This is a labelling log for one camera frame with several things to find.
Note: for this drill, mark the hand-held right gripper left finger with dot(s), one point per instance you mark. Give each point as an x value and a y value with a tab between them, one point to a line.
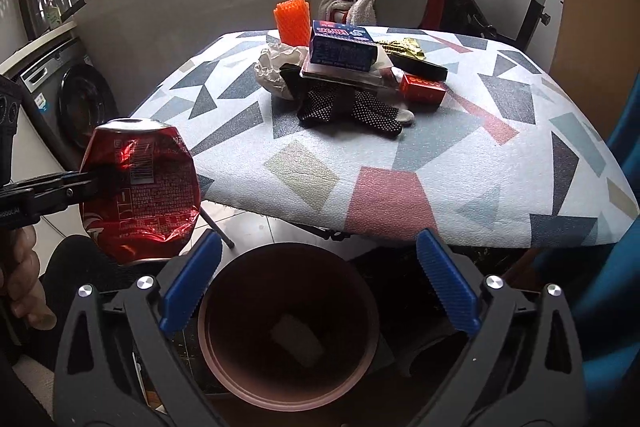
192	278

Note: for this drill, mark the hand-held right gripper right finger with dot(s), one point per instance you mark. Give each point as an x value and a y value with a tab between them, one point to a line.
447	278

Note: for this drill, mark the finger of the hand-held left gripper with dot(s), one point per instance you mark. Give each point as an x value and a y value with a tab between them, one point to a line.
75	189

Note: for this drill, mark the brown round trash bin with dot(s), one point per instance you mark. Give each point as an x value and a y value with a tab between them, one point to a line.
250	302

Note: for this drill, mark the crushed red soda can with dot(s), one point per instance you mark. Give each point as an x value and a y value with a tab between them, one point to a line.
150	157

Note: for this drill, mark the small red box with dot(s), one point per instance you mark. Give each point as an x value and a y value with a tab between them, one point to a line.
422	91

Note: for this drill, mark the black case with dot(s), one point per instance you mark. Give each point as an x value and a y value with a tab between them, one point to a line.
422	67

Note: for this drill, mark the white paper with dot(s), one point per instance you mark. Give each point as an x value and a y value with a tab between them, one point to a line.
272	69

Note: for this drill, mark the clear plastic package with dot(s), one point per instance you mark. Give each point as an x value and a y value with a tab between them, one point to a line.
350	77

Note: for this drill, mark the blue cardboard box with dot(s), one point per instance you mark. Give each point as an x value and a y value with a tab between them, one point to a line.
340	52

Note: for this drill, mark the orange plastic comb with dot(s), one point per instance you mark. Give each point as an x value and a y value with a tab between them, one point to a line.
291	19

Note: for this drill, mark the person's left hand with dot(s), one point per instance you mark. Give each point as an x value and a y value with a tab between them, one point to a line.
22	277

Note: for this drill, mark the grey washing machine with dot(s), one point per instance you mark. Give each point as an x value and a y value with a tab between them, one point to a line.
75	102

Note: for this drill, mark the white paper scrap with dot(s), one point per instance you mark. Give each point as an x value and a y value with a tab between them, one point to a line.
296	341

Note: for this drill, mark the geometric patterned folding table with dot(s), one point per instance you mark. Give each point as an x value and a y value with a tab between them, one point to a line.
325	167

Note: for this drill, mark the black dotted glove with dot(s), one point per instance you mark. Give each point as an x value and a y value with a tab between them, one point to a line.
372	112

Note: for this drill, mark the gold foil wrapper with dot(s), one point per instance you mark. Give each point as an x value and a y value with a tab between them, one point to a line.
402	46

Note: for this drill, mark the brown wooden board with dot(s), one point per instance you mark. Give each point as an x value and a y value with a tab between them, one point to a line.
600	7

